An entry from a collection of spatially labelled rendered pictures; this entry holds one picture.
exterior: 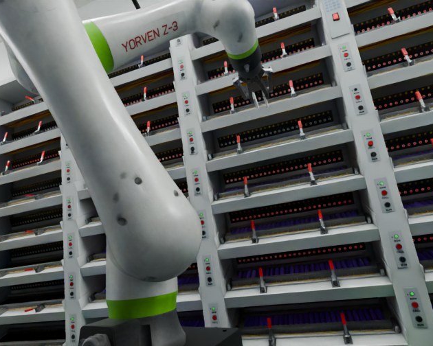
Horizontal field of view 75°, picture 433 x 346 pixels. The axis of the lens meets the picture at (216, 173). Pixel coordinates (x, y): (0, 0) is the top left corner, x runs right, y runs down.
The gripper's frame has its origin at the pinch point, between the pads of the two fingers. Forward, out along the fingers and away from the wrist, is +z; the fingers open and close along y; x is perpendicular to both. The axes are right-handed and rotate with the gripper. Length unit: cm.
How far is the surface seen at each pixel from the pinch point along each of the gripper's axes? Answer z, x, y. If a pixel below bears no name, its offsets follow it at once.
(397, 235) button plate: 29, -49, 35
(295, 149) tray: 22.2, -11.3, 8.4
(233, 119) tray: 18.0, 7.4, -14.8
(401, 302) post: 34, -70, 31
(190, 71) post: 11.2, 35.5, -31.0
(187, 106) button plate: 14.5, 19.0, -35.0
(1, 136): 21, 43, -170
